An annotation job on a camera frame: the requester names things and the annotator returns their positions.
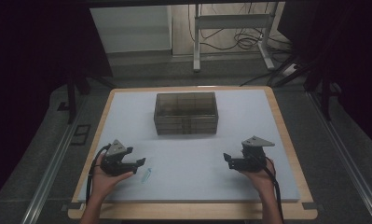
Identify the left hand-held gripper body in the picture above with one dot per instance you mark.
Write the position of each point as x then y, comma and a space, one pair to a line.
113, 165

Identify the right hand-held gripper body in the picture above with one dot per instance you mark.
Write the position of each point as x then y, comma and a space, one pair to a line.
252, 158

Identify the small clear blue tube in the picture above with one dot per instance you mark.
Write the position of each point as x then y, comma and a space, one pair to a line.
146, 175

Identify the clear plastic drawer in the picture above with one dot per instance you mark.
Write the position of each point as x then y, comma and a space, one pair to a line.
174, 131

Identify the smoky clear drawer box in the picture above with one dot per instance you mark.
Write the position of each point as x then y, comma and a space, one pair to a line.
185, 109

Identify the person's left hand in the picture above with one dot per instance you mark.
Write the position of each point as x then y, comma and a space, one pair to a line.
104, 182

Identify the person's right hand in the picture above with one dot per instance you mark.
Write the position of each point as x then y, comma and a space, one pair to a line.
261, 180

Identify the white foam mat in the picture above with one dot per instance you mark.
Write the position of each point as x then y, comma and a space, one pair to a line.
190, 174

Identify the grey tape strip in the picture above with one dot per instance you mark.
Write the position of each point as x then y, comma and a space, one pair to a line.
70, 206
312, 206

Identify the wooden table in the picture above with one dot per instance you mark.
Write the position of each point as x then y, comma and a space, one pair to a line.
186, 211

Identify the black stand leg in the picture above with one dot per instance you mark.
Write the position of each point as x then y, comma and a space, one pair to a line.
71, 99
326, 96

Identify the white power strip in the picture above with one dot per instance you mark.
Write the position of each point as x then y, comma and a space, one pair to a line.
289, 69

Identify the white cabinet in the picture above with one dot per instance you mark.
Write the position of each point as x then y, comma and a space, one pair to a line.
130, 29

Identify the dark curtain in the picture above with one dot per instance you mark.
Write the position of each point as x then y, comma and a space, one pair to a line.
345, 46
34, 62

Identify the aluminium rail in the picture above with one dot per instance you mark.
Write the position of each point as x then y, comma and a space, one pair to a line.
348, 158
50, 174

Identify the white metal desk frame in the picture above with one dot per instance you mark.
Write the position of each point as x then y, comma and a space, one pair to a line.
233, 21

